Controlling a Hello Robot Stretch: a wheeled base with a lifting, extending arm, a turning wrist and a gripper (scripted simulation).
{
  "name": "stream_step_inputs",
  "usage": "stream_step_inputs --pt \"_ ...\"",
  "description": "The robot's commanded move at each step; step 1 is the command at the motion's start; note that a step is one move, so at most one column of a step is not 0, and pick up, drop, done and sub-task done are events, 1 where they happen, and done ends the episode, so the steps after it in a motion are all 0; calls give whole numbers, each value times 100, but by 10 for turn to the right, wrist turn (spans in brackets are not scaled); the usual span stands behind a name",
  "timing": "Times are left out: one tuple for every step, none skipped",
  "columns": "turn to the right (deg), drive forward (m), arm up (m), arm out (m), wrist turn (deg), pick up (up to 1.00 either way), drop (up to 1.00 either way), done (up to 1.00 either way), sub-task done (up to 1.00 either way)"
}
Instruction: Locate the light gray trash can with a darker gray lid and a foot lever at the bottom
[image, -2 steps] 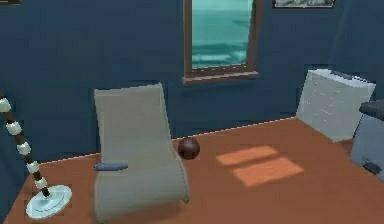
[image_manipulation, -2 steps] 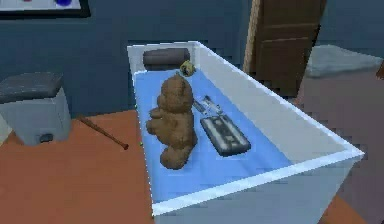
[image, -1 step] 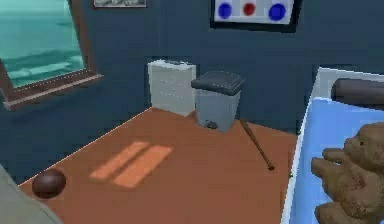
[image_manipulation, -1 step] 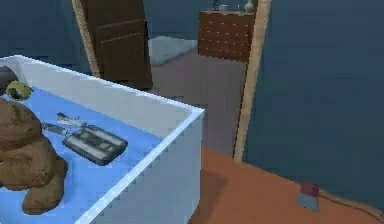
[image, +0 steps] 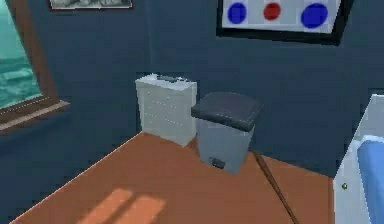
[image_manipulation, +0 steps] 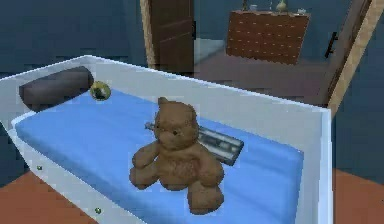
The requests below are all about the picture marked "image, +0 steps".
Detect grey framed picture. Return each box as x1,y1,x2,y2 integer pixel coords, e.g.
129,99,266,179
49,0,134,11

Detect blue mattress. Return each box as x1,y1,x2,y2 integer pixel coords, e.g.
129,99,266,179
356,139,384,224

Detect black framed picture coloured dots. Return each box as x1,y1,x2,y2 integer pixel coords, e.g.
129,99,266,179
215,0,355,47

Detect brown framed window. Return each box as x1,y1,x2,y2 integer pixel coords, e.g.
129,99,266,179
0,0,71,134

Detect white chest of drawers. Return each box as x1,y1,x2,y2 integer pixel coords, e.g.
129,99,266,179
134,73,198,148

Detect dark flat item on chest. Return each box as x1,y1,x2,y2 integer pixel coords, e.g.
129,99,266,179
156,75,181,84

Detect light gray trash can dark lid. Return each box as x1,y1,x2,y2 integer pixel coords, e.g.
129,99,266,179
190,91,264,176

